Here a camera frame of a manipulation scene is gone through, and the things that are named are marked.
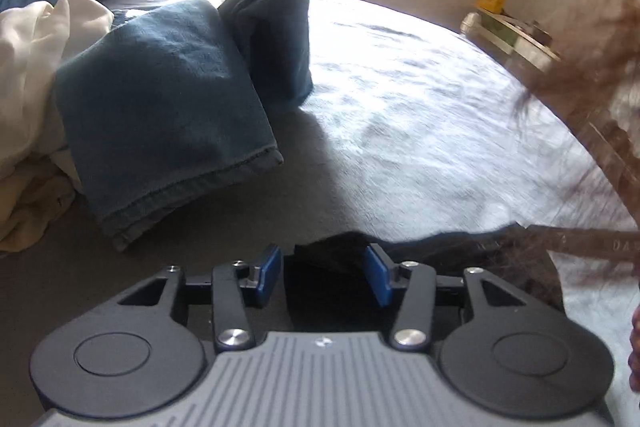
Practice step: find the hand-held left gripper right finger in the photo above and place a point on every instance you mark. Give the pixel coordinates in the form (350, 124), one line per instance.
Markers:
(377, 277)

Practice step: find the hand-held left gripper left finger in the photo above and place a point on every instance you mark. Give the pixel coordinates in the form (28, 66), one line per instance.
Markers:
(270, 272)

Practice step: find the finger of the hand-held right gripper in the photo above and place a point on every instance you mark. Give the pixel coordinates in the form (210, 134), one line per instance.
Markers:
(540, 236)

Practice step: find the black printed t-shirt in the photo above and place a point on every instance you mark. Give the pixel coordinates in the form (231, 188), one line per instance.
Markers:
(330, 297)

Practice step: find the person's right hand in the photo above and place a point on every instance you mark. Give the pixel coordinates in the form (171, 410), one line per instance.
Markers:
(635, 347)

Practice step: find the person's long hair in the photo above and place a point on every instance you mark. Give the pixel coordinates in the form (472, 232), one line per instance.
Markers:
(600, 82)

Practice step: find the blue jeans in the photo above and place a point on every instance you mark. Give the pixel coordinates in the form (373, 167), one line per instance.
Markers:
(165, 107)

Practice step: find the green book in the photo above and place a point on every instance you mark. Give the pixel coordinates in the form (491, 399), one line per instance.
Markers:
(500, 29)

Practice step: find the beige zip jacket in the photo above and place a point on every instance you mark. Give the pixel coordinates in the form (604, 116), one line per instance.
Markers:
(25, 82)

